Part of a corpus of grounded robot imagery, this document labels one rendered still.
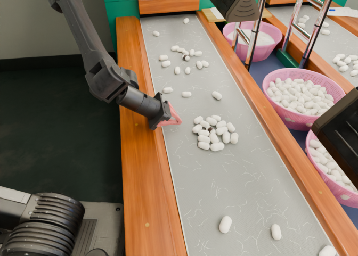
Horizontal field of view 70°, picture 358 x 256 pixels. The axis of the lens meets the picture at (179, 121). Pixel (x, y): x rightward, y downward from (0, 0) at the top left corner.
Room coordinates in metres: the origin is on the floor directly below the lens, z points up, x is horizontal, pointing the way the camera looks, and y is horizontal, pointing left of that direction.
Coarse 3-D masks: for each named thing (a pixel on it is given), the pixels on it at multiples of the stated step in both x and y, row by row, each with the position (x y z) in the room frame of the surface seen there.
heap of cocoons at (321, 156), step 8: (312, 144) 0.47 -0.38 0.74; (320, 144) 0.47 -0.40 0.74; (312, 152) 0.44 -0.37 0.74; (320, 152) 0.44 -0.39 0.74; (320, 160) 0.42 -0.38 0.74; (328, 160) 0.42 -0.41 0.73; (328, 168) 0.39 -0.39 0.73; (336, 168) 0.39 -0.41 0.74; (336, 176) 0.36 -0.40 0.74; (344, 176) 0.36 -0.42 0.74; (344, 184) 0.35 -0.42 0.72; (352, 184) 0.34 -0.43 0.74
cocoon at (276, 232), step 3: (273, 225) 0.23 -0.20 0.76; (276, 225) 0.23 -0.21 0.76; (273, 228) 0.22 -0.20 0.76; (276, 228) 0.22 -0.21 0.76; (279, 228) 0.22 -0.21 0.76; (273, 231) 0.22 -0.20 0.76; (276, 231) 0.22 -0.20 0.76; (279, 231) 0.22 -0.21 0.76; (273, 234) 0.21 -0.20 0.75; (276, 234) 0.21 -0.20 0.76; (279, 234) 0.21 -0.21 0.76; (273, 237) 0.21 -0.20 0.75; (276, 237) 0.21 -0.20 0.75; (279, 237) 0.21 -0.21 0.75
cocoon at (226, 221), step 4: (228, 216) 0.25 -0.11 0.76; (224, 220) 0.24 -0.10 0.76; (228, 220) 0.24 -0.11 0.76; (220, 224) 0.23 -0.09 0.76; (224, 224) 0.23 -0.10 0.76; (228, 224) 0.23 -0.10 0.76; (220, 228) 0.22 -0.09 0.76; (224, 228) 0.22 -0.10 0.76; (228, 228) 0.22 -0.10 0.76; (224, 232) 0.22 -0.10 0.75
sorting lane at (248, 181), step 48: (192, 48) 1.02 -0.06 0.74; (192, 96) 0.69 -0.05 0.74; (240, 96) 0.69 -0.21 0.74; (192, 144) 0.47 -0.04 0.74; (240, 144) 0.47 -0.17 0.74; (192, 192) 0.32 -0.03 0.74; (240, 192) 0.32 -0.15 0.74; (288, 192) 0.32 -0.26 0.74; (192, 240) 0.21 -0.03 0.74; (240, 240) 0.21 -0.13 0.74; (288, 240) 0.21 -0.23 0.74
